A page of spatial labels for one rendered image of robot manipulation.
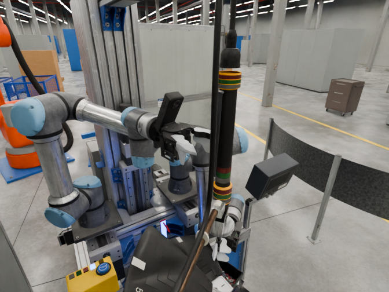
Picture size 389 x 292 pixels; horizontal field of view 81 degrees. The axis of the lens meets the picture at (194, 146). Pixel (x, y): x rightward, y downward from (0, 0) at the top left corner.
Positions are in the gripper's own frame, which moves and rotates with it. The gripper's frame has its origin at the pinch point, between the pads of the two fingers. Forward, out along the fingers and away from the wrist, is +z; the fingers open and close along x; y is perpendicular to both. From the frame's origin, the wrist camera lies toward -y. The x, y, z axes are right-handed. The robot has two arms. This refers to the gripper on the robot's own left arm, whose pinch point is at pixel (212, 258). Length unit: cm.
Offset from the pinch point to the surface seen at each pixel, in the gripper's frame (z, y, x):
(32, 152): -160, -319, 125
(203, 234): 25.3, 0.1, -37.7
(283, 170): -61, 21, -7
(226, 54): 13, -3, -66
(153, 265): 23.4, -10.3, -21.1
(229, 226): 11.5, 3.5, -27.9
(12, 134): -148, -332, 94
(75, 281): 17, -44, 16
